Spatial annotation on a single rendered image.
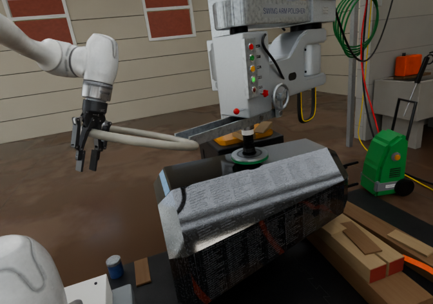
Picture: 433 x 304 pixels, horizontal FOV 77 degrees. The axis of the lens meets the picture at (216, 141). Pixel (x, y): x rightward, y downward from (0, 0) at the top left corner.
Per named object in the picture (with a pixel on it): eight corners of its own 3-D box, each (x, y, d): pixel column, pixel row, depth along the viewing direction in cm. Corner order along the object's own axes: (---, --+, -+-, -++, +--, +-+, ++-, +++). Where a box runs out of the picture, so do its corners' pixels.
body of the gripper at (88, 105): (91, 99, 85) (87, 129, 85) (113, 103, 92) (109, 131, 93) (76, 96, 89) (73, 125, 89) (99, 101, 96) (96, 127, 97)
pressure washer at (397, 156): (388, 178, 287) (396, 96, 260) (413, 195, 254) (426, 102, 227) (356, 183, 286) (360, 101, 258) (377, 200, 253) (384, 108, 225)
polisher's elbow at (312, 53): (287, 76, 192) (286, 47, 185) (299, 73, 205) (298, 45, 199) (314, 75, 180) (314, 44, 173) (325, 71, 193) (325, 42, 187)
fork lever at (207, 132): (259, 113, 179) (258, 105, 177) (284, 116, 165) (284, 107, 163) (171, 142, 135) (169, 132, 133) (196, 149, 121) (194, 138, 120)
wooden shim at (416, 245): (386, 236, 190) (386, 234, 189) (395, 230, 194) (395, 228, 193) (426, 257, 168) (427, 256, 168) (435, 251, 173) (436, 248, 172)
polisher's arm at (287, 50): (301, 97, 212) (299, 29, 196) (330, 98, 195) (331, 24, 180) (236, 121, 166) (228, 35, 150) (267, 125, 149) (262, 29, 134)
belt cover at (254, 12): (301, 31, 203) (301, 7, 198) (336, 26, 185) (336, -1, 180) (205, 40, 143) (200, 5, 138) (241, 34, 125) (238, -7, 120)
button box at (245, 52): (255, 96, 143) (250, 38, 134) (259, 96, 141) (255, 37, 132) (245, 99, 138) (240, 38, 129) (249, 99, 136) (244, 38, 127)
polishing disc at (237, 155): (247, 165, 149) (247, 163, 149) (224, 156, 166) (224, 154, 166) (275, 154, 160) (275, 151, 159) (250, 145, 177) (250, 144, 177)
